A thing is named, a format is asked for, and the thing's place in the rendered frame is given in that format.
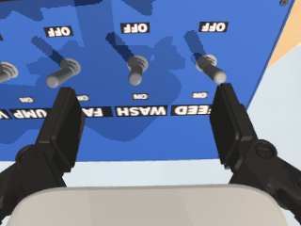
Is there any blue switch panel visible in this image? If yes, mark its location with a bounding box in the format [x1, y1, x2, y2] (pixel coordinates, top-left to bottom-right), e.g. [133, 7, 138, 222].
[0, 0, 295, 162]

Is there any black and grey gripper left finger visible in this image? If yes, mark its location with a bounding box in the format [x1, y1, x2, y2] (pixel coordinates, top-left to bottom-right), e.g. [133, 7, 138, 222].
[0, 87, 86, 225]

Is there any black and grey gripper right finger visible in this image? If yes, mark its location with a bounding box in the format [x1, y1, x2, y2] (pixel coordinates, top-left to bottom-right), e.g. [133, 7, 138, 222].
[209, 83, 301, 225]

